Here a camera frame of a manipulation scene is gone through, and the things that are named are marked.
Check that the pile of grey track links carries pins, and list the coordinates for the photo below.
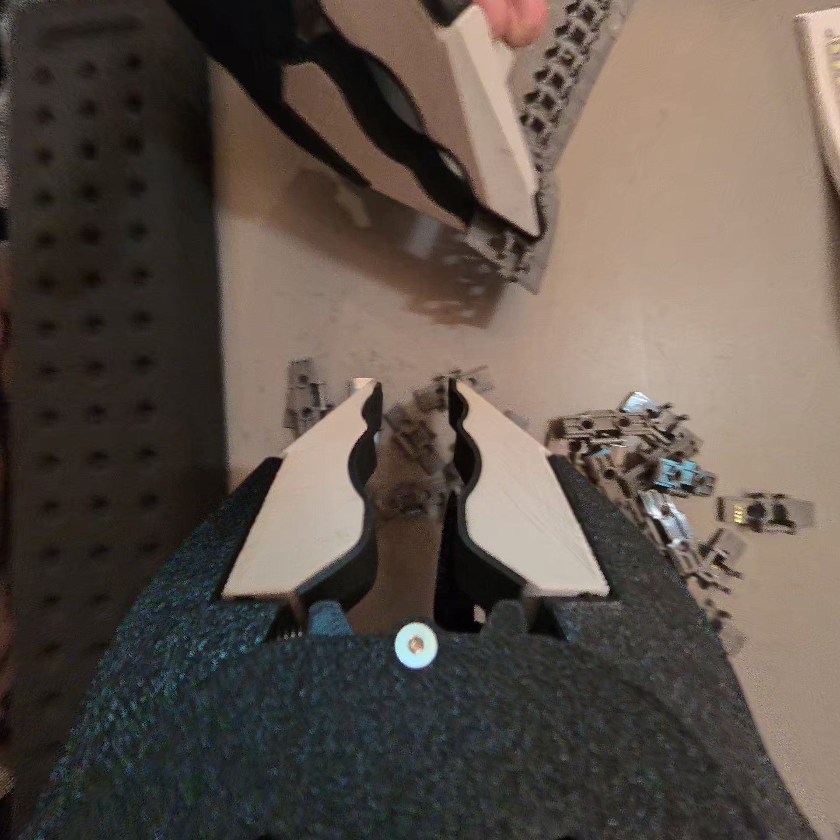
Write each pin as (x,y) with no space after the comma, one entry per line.
(656,459)

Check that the person's left hand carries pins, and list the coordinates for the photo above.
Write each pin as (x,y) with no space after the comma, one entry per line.
(518,19)

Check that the grey desk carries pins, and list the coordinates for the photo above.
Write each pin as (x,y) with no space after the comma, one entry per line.
(656,295)

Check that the instruction booklet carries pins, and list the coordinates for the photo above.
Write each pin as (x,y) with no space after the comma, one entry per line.
(827,79)

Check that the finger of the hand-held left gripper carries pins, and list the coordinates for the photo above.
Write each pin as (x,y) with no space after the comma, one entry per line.
(354,144)
(499,144)

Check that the black perforated chair armrest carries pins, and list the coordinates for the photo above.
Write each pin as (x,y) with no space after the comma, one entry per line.
(98,328)

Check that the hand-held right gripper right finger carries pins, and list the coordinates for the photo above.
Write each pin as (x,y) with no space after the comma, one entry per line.
(531,525)

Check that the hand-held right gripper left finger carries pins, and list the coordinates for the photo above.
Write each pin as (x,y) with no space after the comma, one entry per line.
(302,525)

